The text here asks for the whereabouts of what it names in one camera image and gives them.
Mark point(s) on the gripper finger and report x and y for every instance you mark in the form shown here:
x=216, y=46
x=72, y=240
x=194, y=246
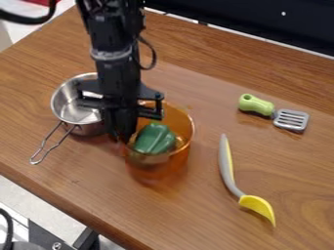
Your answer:
x=112, y=125
x=129, y=125

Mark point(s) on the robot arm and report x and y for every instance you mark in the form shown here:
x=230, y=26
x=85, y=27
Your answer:
x=112, y=29

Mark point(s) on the silver pot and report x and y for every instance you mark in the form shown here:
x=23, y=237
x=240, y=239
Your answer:
x=69, y=109

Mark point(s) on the black monitor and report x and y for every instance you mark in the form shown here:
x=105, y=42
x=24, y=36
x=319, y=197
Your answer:
x=261, y=19

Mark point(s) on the green toy pepper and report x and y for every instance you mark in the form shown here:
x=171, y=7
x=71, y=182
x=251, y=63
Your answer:
x=152, y=140

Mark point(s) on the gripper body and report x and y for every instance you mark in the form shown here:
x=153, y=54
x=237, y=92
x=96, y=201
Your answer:
x=118, y=88

